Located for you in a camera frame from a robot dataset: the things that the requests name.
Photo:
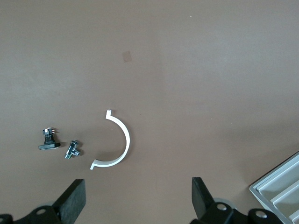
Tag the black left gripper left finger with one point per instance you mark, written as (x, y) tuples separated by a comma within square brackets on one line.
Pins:
[(71, 200)]

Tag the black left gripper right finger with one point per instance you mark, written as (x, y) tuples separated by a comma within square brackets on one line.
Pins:
[(202, 198)]

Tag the small metal pipe fitting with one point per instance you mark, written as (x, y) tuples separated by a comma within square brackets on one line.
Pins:
[(70, 152)]

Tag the black push-button switch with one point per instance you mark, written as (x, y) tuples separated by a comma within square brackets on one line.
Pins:
[(49, 145)]

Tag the white drawer cabinet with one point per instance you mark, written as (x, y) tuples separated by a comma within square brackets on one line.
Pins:
[(280, 186)]

